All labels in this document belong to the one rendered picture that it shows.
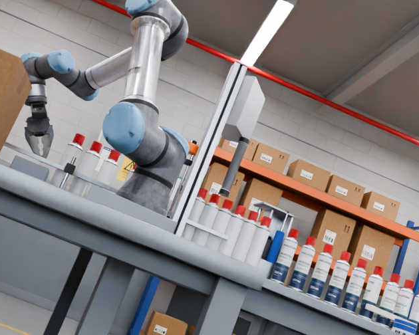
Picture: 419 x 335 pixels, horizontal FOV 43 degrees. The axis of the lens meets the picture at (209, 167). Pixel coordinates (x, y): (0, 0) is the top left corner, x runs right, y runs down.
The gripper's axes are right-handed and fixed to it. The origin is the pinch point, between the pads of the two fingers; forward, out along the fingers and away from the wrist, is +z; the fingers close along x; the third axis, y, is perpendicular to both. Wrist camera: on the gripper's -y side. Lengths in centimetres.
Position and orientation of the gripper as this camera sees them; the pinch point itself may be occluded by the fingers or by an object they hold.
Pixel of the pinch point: (42, 158)
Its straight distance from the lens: 179.9
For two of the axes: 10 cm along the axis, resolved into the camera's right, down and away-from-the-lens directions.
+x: -9.5, 1.0, -2.9
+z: 1.4, 9.9, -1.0
